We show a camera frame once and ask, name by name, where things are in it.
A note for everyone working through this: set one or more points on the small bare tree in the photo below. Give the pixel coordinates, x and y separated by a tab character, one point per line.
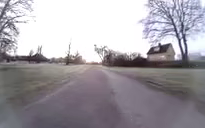
100	52

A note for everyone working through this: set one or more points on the dark hedge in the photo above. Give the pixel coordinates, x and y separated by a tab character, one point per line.
130	61

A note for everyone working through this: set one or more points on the grey asphalt path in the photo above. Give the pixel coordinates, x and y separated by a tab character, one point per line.
93	103

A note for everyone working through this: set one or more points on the pale house with dark roof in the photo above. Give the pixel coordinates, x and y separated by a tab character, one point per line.
160	53

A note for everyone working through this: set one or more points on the frosty grass field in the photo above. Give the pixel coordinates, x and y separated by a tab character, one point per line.
26	80
166	80

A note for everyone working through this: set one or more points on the low dark buildings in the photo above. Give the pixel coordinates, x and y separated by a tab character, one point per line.
30	58

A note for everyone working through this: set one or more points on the big bare tree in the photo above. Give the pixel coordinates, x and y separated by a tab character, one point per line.
183	40

